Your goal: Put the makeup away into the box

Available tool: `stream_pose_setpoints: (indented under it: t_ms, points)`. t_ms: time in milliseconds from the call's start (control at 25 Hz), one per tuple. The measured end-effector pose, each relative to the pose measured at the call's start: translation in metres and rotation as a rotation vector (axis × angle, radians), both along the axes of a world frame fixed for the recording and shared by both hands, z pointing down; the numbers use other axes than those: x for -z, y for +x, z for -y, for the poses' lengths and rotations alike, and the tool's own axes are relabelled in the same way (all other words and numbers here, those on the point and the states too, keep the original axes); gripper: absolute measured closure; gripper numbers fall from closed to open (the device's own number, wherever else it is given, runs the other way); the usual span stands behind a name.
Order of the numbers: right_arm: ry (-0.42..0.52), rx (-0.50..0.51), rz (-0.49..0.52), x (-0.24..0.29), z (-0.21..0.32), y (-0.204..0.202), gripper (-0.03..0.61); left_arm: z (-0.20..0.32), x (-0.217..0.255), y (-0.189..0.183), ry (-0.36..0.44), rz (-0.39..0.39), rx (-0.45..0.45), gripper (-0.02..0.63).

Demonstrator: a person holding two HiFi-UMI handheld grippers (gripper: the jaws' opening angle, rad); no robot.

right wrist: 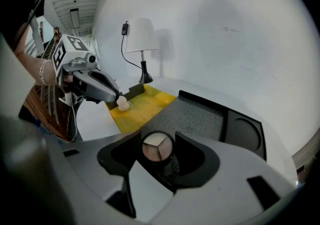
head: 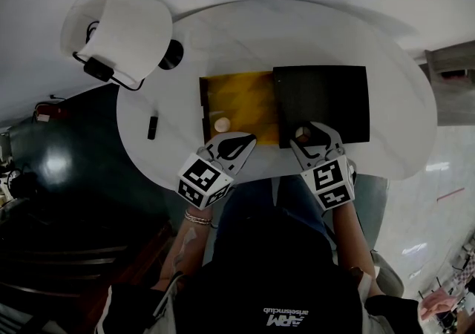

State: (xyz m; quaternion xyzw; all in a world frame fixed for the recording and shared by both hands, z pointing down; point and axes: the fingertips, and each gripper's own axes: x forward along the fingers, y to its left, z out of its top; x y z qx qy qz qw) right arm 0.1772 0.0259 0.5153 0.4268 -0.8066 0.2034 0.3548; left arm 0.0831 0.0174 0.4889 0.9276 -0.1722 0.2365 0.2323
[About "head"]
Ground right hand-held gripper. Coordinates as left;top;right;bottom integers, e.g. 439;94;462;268
289;122;357;212

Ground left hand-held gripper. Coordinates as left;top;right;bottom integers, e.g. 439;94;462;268
177;131;258;211

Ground yellow box tray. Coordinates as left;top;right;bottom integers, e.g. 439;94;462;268
199;71;280;146

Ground black box lid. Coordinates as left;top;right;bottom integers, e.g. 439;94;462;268
272;65;371;150

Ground small black stick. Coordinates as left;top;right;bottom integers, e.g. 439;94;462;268
146;111;160;140

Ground person's left forearm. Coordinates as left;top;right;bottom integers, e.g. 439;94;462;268
159;206;215;289

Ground person's right forearm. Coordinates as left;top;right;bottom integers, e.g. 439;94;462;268
332;202;383;296

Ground white round table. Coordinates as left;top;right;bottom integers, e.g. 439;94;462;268
116;0;439;192

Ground person's legs in jeans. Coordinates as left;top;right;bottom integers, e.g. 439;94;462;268
217;174;331;237

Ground grey chair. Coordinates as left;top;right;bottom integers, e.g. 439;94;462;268
370;249;405;298

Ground white table lamp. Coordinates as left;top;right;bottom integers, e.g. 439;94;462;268
59;0;185;83

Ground red fire extinguisher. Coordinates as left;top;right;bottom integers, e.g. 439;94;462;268
33;100;70;122

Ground wooden staircase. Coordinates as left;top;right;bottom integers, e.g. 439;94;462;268
0;213;175;334

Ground gold chain bracelet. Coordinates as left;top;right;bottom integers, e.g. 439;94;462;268
184;209;213;226

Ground black lamp cable with switch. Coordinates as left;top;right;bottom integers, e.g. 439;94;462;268
72;20;145;92

